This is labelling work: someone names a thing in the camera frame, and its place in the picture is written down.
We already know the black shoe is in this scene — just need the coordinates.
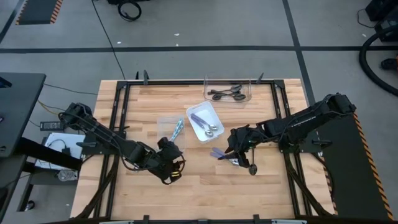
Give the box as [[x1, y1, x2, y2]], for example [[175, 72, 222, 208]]
[[381, 55, 398, 71]]

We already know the yellow cable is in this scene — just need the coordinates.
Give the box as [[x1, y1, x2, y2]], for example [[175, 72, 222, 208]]
[[37, 100, 68, 118]]

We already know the thick black hose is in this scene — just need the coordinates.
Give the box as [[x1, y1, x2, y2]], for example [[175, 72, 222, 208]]
[[358, 26, 398, 97]]

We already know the black mat with hazard stripes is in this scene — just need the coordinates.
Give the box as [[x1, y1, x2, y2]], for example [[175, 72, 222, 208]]
[[310, 109, 396, 222], [15, 0, 64, 26]]

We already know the black equipment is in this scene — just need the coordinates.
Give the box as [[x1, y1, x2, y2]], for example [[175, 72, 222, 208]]
[[365, 0, 398, 43]]

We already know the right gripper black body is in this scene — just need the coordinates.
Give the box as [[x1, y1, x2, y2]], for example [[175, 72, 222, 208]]
[[226, 124, 259, 156]]

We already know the purple-handled spoon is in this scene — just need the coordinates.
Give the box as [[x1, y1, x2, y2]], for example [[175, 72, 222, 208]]
[[191, 117, 215, 138], [210, 151, 240, 166], [213, 147, 231, 158], [190, 113, 219, 131]]

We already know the black desk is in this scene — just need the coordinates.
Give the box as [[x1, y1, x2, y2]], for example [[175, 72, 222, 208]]
[[0, 72, 83, 224]]

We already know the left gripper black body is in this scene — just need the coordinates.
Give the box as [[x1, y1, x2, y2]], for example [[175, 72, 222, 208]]
[[151, 136, 187, 185]]

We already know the small clear plastic container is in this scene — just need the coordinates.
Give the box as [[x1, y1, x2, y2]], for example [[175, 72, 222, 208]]
[[156, 114, 187, 153]]

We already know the black power adapter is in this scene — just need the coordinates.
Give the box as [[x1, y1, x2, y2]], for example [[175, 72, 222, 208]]
[[39, 121, 65, 132]]

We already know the long black floor cable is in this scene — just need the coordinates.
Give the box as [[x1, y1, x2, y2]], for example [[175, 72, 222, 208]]
[[91, 0, 126, 80]]

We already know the white plastic bin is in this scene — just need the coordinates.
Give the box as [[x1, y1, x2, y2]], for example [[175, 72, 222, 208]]
[[185, 101, 225, 144]]

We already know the large clear plastic container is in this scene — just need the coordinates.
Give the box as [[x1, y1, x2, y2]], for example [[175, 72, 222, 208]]
[[203, 73, 252, 108]]

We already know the thin black cable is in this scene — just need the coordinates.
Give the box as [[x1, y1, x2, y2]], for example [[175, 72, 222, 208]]
[[43, 83, 98, 96]]

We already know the coiled black cable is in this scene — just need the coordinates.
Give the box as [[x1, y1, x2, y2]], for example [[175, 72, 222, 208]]
[[117, 0, 143, 22]]

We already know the clear plastic bottle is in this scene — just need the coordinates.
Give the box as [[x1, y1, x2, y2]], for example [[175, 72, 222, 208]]
[[57, 170, 79, 182]]

